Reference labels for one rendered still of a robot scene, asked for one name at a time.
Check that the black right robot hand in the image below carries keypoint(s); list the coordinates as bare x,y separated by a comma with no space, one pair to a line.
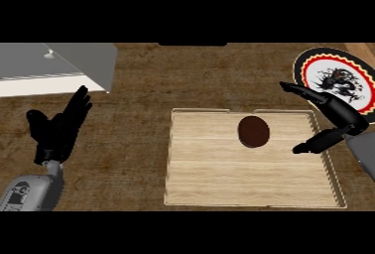
337,112

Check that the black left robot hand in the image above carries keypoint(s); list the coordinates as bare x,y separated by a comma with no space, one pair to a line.
58,130

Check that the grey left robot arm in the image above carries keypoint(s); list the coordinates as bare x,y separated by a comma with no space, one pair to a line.
35,191

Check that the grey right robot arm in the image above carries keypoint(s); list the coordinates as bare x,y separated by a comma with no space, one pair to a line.
364,152

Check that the round plate with dragon print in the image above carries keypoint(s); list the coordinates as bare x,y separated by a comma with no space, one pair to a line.
337,79

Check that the dark brown cupcake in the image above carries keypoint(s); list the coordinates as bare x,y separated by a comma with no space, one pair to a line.
253,131

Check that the pale wooden tray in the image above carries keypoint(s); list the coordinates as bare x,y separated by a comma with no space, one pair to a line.
252,162

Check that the grey and white appliance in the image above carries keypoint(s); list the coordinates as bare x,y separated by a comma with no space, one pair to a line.
54,66

